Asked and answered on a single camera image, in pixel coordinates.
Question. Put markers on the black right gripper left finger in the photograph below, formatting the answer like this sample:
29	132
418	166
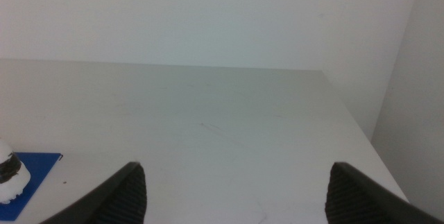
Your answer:
118	199

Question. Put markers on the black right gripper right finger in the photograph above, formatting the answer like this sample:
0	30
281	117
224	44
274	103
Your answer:
354	199

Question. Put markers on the white and black shoe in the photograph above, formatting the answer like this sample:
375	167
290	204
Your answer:
10	186

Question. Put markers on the blue rectangular mat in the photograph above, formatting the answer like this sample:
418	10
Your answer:
40	168

